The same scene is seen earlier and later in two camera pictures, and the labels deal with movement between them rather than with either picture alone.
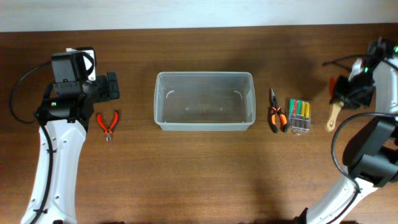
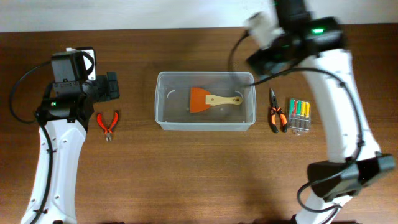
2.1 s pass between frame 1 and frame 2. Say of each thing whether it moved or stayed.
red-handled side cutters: stayed
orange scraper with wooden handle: moved
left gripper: stayed
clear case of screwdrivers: stayed
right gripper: moved
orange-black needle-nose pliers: stayed
